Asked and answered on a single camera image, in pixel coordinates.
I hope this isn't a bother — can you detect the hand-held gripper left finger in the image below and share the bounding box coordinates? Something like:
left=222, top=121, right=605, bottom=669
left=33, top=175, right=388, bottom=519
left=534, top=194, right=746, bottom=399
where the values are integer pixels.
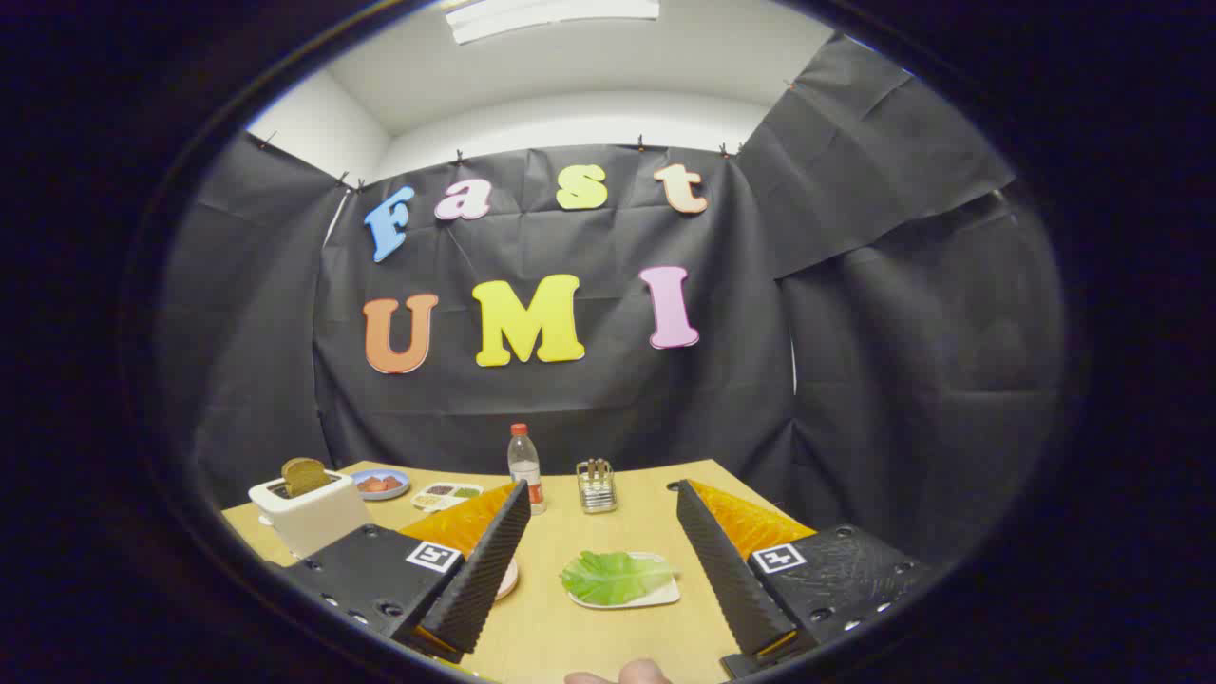
left=269, top=480, right=533, bottom=666

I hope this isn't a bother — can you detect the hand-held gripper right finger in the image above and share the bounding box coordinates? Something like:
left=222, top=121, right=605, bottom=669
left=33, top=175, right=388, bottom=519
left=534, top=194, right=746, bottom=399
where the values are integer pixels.
left=676, top=479, right=937, bottom=680

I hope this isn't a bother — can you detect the green lettuce leaf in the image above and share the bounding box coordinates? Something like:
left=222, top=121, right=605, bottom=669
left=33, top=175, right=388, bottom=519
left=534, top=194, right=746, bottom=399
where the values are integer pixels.
left=560, top=550, right=677, bottom=607

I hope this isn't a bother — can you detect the brown bread slice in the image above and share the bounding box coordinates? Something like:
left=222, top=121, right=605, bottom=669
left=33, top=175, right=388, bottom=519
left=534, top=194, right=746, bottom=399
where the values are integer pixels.
left=281, top=457, right=329, bottom=498

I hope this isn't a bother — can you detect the white square plate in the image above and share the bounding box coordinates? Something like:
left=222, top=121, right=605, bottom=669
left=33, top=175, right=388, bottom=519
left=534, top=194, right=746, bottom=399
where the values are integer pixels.
left=567, top=551, right=682, bottom=610

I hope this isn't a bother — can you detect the white divided condiment tray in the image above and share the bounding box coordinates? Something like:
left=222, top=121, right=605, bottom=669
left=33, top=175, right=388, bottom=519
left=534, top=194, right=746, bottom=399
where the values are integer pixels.
left=411, top=482, right=485, bottom=512

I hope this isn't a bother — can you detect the clear bottle with red cap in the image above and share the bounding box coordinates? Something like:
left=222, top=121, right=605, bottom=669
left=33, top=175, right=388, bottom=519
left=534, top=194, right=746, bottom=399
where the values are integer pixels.
left=507, top=423, right=547, bottom=516

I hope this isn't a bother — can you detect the blue round plate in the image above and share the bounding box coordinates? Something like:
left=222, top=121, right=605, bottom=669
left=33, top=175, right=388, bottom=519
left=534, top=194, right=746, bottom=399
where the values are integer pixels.
left=351, top=468, right=412, bottom=502

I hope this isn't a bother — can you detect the metal cutlery holder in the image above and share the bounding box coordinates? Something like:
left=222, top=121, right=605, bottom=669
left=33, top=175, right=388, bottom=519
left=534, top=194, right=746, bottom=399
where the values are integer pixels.
left=576, top=458, right=619, bottom=515

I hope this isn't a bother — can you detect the white toaster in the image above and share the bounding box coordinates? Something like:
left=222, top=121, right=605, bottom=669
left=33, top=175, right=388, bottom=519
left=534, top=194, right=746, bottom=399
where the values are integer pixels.
left=248, top=468, right=376, bottom=560

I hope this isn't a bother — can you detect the black backdrop cloth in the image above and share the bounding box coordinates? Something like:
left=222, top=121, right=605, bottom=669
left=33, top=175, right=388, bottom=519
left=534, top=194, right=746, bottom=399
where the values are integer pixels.
left=157, top=33, right=1070, bottom=571

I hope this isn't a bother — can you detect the ceiling light panel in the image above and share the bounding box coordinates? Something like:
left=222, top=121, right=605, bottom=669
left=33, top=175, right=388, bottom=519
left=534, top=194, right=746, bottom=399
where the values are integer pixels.
left=442, top=0, right=661, bottom=46

